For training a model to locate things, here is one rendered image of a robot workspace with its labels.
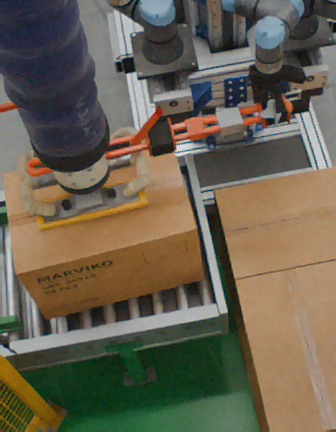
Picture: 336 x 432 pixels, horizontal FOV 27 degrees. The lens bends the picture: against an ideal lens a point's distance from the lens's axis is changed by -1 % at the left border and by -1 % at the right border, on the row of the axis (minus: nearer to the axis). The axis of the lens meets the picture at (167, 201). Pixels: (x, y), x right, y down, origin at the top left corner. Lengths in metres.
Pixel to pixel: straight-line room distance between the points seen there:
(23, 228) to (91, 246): 0.25
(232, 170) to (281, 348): 1.03
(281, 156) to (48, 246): 1.38
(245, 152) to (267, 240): 0.72
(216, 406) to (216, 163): 1.09
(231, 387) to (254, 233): 0.71
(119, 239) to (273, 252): 0.67
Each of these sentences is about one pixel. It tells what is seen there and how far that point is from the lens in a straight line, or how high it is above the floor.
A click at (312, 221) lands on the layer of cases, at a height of 0.54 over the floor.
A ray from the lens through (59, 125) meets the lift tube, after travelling 1.85.
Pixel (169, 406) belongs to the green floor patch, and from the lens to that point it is 3.06.
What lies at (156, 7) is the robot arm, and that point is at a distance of 2.45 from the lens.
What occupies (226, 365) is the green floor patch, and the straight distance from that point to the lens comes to 3.10.
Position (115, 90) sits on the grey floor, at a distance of 3.90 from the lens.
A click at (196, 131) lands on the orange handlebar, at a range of 2.12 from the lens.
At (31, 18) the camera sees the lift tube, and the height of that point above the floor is 1.89.
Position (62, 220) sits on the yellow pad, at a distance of 2.16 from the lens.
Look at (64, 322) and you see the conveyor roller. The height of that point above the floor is 0.55.
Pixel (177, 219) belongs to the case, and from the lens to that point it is 2.30.
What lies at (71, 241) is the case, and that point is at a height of 0.95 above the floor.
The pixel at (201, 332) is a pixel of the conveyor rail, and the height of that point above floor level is 0.46.
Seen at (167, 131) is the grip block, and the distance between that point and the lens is 2.12.
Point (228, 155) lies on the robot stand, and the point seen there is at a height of 0.21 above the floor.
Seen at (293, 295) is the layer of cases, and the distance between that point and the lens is 2.62.
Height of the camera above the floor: 2.95
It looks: 59 degrees down
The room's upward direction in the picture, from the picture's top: 11 degrees counter-clockwise
